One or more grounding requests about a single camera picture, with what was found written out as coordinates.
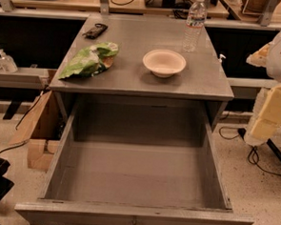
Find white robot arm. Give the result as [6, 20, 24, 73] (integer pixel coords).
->
[244, 31, 281, 146]

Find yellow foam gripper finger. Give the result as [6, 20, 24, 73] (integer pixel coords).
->
[246, 43, 270, 68]
[244, 85, 281, 147]

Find clear sanitizer bottle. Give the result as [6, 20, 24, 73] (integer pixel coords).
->
[0, 49, 18, 73]

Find small black device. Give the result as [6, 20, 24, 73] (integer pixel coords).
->
[83, 23, 109, 40]

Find white paper bowl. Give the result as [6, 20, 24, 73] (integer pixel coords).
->
[143, 50, 187, 78]

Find grey lower shelf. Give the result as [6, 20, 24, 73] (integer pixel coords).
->
[0, 67, 55, 90]

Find black power adapter cable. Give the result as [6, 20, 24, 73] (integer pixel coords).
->
[215, 124, 281, 178]

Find open grey top drawer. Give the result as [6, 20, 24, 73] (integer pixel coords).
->
[15, 95, 253, 225]

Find cardboard box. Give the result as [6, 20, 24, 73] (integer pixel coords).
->
[9, 90, 61, 172]

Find green rice chip bag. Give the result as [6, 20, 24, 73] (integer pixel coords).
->
[59, 42, 119, 79]

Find black floor cable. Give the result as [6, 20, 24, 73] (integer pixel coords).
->
[0, 82, 50, 162]

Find clear plastic water bottle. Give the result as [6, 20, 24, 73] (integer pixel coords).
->
[183, 0, 208, 52]

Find wooden workbench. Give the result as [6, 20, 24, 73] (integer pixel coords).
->
[10, 0, 281, 24]

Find grey cabinet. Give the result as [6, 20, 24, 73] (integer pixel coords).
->
[47, 10, 239, 133]

